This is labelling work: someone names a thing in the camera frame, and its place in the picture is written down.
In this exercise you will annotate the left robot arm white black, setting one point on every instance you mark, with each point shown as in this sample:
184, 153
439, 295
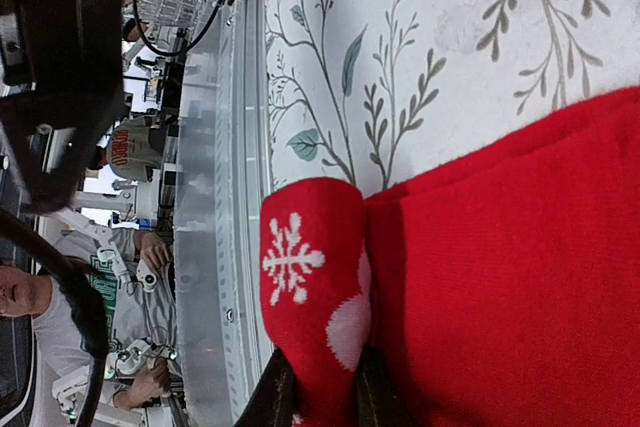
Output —
68, 55

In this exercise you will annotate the floral table cloth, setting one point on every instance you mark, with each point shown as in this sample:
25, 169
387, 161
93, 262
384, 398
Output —
374, 92

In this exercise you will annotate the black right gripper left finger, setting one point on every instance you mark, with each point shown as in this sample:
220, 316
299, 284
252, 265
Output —
272, 402

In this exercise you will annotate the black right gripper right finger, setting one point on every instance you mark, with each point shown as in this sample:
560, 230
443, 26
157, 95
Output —
378, 401

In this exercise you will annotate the red santa sock pair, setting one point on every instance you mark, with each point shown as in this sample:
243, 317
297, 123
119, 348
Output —
499, 289

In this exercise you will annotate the aluminium front table rail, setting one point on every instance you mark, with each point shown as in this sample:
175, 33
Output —
223, 176

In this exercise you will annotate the person in orange print shirt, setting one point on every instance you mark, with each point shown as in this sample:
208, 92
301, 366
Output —
135, 149

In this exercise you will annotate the person in grey shirt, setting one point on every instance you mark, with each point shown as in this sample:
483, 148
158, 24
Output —
115, 324

